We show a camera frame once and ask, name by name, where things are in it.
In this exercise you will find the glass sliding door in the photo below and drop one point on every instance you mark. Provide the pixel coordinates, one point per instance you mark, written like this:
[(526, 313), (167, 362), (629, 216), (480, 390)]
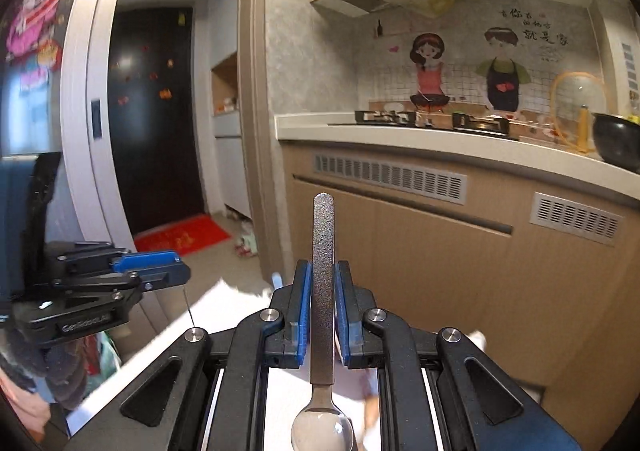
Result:
[(75, 131)]

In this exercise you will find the black door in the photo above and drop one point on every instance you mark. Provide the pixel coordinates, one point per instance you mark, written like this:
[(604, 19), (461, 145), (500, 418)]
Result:
[(150, 156)]

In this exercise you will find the red doormat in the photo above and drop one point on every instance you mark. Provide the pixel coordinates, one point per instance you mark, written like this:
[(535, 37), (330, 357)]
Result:
[(185, 236)]

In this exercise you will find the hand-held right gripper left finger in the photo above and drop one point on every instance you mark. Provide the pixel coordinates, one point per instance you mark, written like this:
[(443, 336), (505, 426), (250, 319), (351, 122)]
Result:
[(302, 311)]

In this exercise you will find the long silver cabinet vent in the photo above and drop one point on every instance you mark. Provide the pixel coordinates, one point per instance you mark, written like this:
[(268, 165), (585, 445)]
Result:
[(390, 178)]

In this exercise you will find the beige kitchen countertop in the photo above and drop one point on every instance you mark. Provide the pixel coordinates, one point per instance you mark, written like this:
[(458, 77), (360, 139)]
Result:
[(400, 138)]

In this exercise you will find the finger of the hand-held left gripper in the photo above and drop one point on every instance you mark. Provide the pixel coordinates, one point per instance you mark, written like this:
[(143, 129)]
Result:
[(165, 277), (145, 261)]

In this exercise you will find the white hallway cabinet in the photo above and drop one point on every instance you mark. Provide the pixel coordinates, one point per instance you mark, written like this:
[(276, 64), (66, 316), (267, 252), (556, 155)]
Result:
[(232, 171)]

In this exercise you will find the cartoon wall sticker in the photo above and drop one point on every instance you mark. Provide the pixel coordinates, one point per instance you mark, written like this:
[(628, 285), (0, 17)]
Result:
[(540, 76)]

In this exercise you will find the glass lid with orange rim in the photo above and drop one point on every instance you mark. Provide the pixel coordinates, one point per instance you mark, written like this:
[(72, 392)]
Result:
[(575, 101)]

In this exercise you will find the red gift bag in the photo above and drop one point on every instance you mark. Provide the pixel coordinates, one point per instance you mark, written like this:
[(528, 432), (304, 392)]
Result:
[(102, 356)]

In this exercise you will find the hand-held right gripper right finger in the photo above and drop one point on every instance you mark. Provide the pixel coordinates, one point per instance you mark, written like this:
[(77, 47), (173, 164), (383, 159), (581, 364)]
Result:
[(342, 311)]

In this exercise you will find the white towel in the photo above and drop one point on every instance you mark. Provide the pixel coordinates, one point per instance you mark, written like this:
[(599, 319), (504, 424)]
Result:
[(235, 301)]

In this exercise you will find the person's left hand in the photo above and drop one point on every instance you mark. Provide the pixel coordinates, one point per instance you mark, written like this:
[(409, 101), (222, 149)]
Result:
[(55, 371)]

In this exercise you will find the black wok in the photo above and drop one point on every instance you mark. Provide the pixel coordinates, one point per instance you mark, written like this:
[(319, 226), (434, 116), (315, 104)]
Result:
[(620, 141)]

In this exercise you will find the short silver cabinet vent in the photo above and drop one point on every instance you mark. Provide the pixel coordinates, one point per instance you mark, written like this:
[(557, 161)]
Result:
[(575, 218)]

